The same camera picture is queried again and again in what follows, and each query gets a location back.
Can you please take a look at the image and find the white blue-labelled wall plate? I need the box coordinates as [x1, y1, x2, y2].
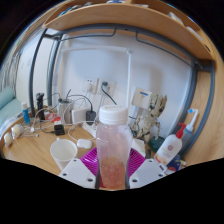
[131, 87, 154, 110]

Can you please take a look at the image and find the wooden tree figure toy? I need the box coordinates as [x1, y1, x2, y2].
[131, 93, 168, 143]

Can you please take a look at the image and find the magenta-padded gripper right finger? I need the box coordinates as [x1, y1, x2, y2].
[126, 148, 168, 190]

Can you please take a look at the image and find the small black adapter block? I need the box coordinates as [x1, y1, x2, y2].
[53, 124, 66, 136]

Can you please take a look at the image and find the white wall outlet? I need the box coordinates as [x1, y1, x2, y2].
[81, 77, 100, 94]
[99, 79, 116, 98]

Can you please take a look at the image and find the white tissue pack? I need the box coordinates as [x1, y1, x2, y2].
[131, 138, 147, 158]

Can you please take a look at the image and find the dark green container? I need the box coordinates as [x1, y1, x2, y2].
[148, 136, 166, 153]

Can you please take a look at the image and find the silver metal cup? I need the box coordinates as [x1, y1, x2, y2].
[58, 98, 74, 124]

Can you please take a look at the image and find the white red-pump lotion bottle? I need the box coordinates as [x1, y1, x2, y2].
[153, 122, 188, 167]

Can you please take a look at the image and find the white earbud case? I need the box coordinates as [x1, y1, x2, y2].
[76, 138, 93, 150]

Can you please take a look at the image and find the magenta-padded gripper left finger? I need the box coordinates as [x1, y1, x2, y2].
[58, 147, 101, 190]

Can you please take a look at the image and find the white power strip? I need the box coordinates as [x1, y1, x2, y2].
[81, 121, 99, 138]

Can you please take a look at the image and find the white power adapter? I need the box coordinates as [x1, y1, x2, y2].
[70, 107, 90, 125]

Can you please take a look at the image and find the black electric shaver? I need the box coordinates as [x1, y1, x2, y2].
[35, 92, 46, 121]

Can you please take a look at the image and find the blue white-capped tube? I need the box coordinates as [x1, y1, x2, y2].
[20, 101, 32, 126]

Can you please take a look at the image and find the wooden wardrobe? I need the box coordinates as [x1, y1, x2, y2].
[183, 59, 224, 166]

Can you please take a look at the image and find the wooden shelf unit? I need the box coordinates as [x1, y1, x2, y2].
[13, 0, 218, 63]

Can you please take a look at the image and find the clear white-capped drink bottle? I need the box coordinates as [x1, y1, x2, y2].
[95, 104, 134, 191]

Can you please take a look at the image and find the white cup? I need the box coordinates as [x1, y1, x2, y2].
[49, 137, 79, 172]

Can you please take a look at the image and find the teal bedding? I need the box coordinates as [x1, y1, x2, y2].
[0, 86, 23, 128]

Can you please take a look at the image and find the grey metal frame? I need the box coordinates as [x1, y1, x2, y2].
[28, 23, 216, 158]

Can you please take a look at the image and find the blue white-nozzle squeeze bottle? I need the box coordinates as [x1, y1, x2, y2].
[179, 108, 199, 148]

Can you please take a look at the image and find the small blue box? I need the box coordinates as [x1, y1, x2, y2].
[166, 159, 183, 173]

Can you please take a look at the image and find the black plugged charger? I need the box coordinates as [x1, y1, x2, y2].
[85, 110, 97, 126]

